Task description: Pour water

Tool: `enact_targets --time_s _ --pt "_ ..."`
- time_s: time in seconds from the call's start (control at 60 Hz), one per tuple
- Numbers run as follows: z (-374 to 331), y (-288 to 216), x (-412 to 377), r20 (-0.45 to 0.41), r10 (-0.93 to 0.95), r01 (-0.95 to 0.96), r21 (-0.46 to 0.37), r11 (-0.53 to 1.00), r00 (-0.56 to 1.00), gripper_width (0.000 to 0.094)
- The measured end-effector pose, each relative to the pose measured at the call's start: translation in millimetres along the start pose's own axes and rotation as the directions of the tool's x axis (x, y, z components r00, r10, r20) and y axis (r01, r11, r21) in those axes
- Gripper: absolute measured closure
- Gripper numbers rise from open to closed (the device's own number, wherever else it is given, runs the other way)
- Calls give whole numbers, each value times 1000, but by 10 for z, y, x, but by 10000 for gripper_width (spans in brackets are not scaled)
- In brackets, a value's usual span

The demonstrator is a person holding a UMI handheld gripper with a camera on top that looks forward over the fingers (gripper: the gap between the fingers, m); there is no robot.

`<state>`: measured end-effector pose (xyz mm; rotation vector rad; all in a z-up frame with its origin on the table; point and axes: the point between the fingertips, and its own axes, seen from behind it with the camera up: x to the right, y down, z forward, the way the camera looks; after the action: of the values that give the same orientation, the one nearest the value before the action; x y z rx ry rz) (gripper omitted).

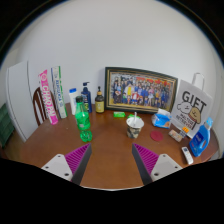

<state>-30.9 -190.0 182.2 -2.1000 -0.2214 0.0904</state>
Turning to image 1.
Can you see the blue tissue pack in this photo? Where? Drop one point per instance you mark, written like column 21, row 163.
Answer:
column 161, row 120

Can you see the white remote control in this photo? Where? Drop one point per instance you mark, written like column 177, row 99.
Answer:
column 187, row 155

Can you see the white panel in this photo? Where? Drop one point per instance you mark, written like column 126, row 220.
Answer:
column 20, row 100

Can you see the amber pump bottle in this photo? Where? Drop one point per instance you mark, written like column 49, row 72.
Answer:
column 99, row 103

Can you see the framed group picture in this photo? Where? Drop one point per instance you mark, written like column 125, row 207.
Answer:
column 140, row 90

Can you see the green soap box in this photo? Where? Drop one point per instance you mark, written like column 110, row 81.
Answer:
column 119, row 114
column 130, row 116

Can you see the small beige box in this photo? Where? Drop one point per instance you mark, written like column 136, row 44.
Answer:
column 175, row 135

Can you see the white paper gift bag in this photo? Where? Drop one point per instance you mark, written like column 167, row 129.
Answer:
column 193, row 106

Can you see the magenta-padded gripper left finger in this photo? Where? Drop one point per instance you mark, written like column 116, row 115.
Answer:
column 76, row 160

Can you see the white stick in cup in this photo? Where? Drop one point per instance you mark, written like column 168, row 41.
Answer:
column 135, row 118

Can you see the dark blue pump bottle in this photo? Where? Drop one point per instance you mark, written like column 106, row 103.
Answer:
column 86, row 98

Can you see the green crate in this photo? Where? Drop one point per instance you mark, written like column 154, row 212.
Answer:
column 6, row 125

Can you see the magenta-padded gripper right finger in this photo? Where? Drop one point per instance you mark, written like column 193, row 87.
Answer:
column 147, row 160

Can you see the white bottle with blue cap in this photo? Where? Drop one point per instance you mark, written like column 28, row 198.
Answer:
column 73, row 101

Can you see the colourful puzzle cube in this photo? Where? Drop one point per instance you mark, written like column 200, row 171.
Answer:
column 185, row 129

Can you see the pink shuttlecock tube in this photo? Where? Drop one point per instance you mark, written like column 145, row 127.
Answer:
column 47, row 98

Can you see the green and white shuttlecock tube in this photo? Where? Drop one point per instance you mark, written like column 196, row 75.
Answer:
column 59, row 93

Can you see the green plastic drink bottle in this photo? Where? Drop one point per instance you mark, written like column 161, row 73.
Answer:
column 82, row 120

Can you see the flat round red coaster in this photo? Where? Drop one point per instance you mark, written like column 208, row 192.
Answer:
column 156, row 136

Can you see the wooden chair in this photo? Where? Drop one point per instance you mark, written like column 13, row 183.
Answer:
column 37, row 103

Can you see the patterned paper cup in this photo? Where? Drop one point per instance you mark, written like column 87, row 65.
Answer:
column 135, row 130

